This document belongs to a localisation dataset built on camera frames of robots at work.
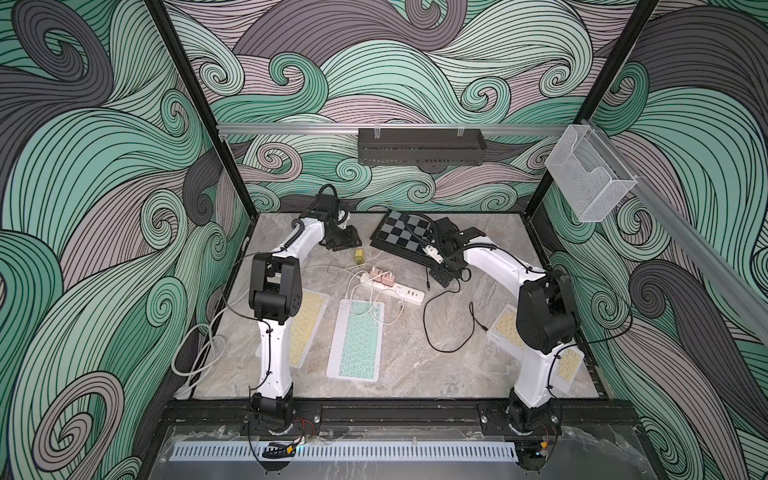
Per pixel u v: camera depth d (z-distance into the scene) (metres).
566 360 0.83
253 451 0.69
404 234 1.13
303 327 0.90
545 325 0.50
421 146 1.04
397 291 0.95
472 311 0.91
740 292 0.51
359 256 1.03
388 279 0.93
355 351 0.85
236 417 0.72
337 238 0.88
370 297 0.92
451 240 0.69
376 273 0.94
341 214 0.92
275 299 0.58
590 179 0.77
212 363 0.79
